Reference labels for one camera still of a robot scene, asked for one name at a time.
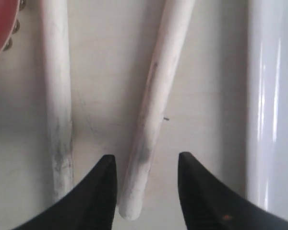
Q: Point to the white wooden drumstick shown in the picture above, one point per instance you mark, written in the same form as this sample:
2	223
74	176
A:
172	32
56	64

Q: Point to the white plastic tray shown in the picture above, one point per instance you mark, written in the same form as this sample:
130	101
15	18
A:
267	126

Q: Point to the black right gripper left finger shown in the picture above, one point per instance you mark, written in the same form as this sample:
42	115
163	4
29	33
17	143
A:
89	206

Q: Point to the small red drum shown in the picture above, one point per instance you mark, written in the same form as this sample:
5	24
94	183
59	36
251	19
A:
9	24

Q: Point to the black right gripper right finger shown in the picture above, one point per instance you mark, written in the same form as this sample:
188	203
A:
208	204

